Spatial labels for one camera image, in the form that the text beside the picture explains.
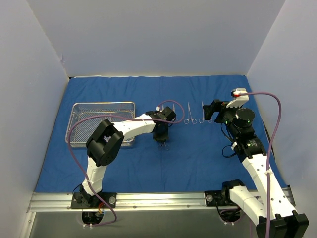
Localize steel clamp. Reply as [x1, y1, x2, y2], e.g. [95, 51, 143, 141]
[199, 102, 212, 124]

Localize small steel hemostat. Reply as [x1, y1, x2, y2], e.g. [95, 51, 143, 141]
[158, 141, 170, 151]

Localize steel forceps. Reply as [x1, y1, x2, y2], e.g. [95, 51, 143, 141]
[184, 102, 197, 124]

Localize blue surgical wrap cloth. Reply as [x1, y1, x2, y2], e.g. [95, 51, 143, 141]
[35, 75, 256, 193]

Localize steel wire mesh basket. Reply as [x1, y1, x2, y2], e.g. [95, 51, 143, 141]
[65, 102, 135, 148]

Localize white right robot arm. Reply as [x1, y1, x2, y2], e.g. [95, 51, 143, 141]
[203, 88, 309, 238]

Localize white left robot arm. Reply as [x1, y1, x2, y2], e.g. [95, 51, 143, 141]
[80, 107, 176, 208]

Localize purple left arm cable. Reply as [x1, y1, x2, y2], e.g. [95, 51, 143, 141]
[66, 100, 186, 228]

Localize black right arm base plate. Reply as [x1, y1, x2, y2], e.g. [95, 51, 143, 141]
[204, 190, 238, 207]

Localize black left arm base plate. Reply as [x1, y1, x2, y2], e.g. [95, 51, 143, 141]
[70, 192, 117, 210]

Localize aluminium front rail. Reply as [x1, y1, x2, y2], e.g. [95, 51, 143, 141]
[27, 190, 266, 212]

